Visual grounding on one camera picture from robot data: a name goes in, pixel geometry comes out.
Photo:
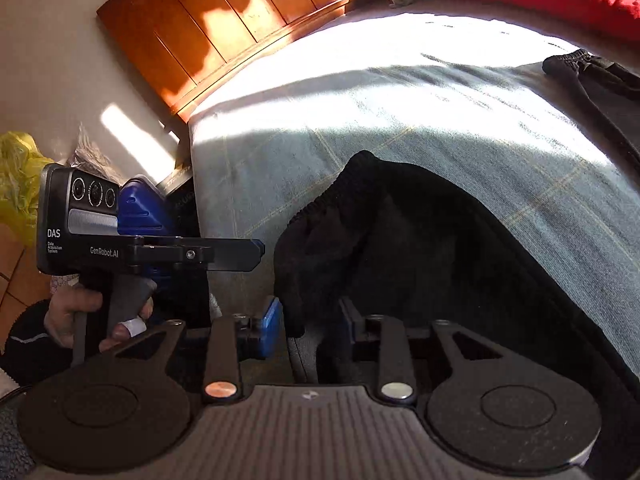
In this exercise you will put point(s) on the yellow plastic bag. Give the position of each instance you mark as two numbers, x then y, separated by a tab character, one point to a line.
20	185

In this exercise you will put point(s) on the person's left hand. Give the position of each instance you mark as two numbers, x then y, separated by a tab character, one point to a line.
62	315

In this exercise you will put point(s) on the wooden headboard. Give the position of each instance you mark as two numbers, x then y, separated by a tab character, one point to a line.
215	25

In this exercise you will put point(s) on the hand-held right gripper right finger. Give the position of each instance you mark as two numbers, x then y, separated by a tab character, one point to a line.
352	327

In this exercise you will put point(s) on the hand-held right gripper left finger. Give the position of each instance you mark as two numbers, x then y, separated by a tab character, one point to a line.
270	320

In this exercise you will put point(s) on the grey checked bed sheet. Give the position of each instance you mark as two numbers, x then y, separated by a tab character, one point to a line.
400	110

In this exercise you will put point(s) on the grey fleece clothing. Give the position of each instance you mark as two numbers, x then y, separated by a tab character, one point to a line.
10	440

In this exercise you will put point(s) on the black pants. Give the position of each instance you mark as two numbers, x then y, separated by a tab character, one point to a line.
425	260

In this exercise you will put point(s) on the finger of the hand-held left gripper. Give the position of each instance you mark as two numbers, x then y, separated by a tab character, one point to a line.
220	255

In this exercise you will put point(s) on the person's left forearm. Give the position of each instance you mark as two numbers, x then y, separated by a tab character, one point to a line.
30	355

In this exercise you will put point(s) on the clear plastic bag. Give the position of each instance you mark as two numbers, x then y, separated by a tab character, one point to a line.
92	155

